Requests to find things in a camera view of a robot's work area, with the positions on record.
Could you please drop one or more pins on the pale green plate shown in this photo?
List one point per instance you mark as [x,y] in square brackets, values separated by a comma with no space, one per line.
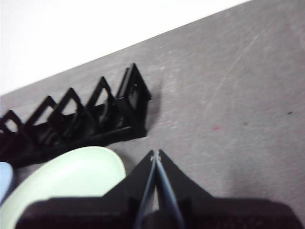
[71,174]

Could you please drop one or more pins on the black plastic plate rack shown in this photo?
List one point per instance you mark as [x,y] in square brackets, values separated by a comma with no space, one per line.
[71,133]

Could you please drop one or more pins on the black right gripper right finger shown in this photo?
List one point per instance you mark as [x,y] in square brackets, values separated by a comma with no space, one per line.
[214,212]

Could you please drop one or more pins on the light blue plate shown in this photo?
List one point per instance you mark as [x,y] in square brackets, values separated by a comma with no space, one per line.
[4,179]

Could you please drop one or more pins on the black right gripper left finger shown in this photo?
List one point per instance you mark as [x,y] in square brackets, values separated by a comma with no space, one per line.
[114,207]

